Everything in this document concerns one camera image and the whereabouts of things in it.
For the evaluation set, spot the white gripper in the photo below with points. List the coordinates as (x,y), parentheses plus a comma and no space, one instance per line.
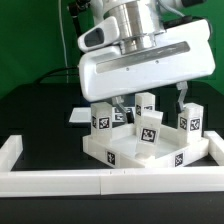
(182,53)

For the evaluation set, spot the white square table top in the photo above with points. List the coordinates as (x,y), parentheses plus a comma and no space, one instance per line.
(124,150)

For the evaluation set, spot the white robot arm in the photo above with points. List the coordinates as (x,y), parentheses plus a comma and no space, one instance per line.
(137,45)

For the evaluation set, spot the white fiducial marker sheet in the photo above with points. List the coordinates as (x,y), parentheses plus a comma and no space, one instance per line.
(81,115)

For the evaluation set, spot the white U-shaped fence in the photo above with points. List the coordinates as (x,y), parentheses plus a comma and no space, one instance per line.
(101,181)

